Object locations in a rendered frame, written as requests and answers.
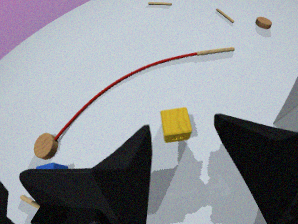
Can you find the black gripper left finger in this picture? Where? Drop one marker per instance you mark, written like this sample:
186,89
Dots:
118,185

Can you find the blue cube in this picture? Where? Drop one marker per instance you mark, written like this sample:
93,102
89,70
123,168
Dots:
53,166

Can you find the red string with wooden stick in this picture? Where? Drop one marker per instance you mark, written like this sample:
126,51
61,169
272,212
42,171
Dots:
218,50

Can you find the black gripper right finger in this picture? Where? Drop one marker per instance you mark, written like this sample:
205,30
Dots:
267,158

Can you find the yellow wooden block with hole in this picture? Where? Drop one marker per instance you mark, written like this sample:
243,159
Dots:
175,124

